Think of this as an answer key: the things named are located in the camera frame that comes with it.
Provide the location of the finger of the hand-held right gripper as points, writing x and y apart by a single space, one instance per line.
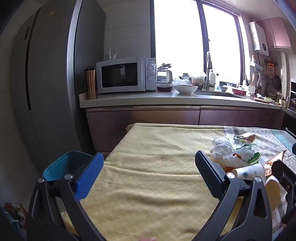
286 178
294 148

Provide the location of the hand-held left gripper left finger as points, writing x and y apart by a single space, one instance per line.
90 176

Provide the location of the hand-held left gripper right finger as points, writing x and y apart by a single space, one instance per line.
208 171

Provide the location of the blue trash bin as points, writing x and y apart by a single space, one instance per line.
69 162

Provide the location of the cream round object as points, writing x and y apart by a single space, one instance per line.
272 192

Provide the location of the black built-in oven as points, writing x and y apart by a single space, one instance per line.
289 125

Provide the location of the crumpled white tissue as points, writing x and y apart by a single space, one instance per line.
222 148

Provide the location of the white teal patterned cloth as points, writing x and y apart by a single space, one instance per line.
266 139

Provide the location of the dotted paper cup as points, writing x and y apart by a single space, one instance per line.
249 172

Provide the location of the green white snack wrapper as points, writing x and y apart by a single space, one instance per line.
252 158

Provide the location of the yellow checked tablecloth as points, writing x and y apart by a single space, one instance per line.
150 185

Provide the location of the black frying pan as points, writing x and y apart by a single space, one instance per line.
277 83

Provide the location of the white slotted spatula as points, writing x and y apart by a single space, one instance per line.
252 87

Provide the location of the kitchen counter cabinet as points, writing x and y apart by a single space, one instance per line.
143 118

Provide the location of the red basin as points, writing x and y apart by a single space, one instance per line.
239 91

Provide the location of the colourful plastic bags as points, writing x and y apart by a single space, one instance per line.
16 212

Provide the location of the small white bowl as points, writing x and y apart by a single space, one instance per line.
223 88

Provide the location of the large white bowl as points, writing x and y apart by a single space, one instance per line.
185 89

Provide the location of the copper travel tumbler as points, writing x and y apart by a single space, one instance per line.
91 83

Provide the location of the dark red food container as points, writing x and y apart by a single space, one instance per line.
165 88

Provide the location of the white soap bottle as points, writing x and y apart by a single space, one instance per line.
213 77

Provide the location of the glass jar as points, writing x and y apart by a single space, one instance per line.
185 76

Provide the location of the steel kitchen faucet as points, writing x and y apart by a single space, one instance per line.
208 69

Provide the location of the grey refrigerator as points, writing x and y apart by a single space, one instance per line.
53 81

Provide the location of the white microwave oven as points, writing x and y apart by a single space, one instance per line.
120 75

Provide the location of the white water heater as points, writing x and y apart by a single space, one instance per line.
259 37

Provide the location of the small white ornament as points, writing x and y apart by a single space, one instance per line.
111 55

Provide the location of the kitchen window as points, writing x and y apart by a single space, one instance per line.
180 41

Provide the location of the pink wall cabinet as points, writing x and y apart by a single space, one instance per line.
276 32

